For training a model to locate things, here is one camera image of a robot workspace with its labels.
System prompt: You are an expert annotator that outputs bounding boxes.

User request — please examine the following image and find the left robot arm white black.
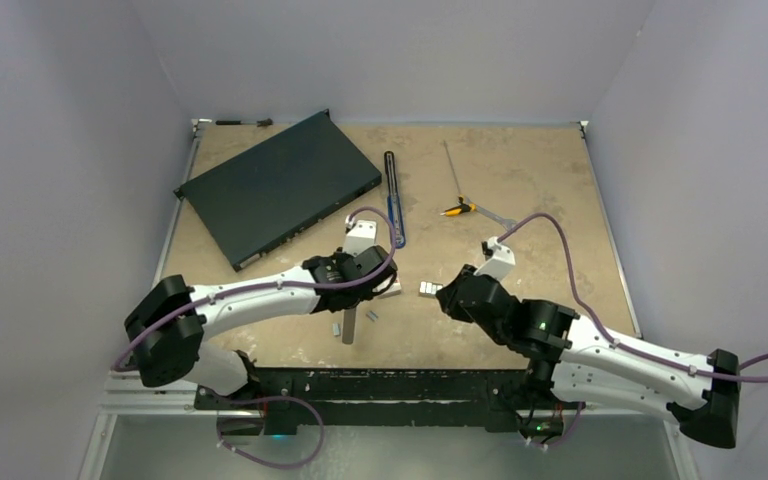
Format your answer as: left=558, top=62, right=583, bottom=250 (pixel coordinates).
left=124, top=245, right=398, bottom=409

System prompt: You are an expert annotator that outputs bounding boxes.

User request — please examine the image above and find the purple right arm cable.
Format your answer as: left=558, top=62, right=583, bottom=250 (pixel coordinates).
left=496, top=213, right=768, bottom=452

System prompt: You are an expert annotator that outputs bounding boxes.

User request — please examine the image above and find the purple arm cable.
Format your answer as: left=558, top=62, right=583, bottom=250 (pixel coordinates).
left=110, top=206, right=400, bottom=470
left=496, top=213, right=768, bottom=452

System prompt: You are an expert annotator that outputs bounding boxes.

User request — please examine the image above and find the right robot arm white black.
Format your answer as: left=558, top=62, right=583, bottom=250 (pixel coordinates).
left=435, top=265, right=740, bottom=449

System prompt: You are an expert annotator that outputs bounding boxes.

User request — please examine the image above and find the dark network switch box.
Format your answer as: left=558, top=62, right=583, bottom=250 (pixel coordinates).
left=175, top=110, right=382, bottom=272

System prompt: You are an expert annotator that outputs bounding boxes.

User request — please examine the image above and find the silver open-end wrench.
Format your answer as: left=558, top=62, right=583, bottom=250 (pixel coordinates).
left=474, top=205, right=517, bottom=230

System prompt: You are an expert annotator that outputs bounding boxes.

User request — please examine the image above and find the blue black stapler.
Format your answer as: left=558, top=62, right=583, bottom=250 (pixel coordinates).
left=383, top=150, right=406, bottom=249

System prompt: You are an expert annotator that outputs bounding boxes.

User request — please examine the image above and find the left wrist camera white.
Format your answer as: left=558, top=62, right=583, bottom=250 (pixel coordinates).
left=342, top=220, right=377, bottom=256

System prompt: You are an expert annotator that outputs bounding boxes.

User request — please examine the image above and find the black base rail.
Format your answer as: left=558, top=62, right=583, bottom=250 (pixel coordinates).
left=194, top=367, right=576, bottom=435

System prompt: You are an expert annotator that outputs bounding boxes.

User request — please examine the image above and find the yellow black T-handle hex key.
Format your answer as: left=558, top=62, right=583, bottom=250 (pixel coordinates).
left=440, top=140, right=478, bottom=219

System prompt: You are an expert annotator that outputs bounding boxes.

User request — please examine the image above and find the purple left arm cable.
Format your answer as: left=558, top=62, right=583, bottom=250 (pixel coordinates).
left=110, top=206, right=400, bottom=470

